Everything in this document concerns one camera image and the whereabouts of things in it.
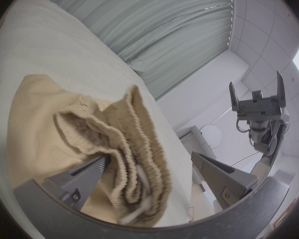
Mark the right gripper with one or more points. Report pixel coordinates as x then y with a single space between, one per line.
259 108

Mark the round white mirror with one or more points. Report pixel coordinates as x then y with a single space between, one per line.
213 136

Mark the grey dressing table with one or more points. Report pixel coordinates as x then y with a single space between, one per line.
198 136

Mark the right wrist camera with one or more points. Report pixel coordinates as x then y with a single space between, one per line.
257 94

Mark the bed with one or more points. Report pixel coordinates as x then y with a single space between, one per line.
52 33

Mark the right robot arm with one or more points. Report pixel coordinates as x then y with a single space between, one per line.
261 146

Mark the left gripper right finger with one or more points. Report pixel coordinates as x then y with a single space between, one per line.
221 180

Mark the tan shorts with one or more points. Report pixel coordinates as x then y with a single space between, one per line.
39 121

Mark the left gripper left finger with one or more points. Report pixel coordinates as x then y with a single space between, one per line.
84 180

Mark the pale green curtain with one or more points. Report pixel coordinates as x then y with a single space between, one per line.
177 58
139 9

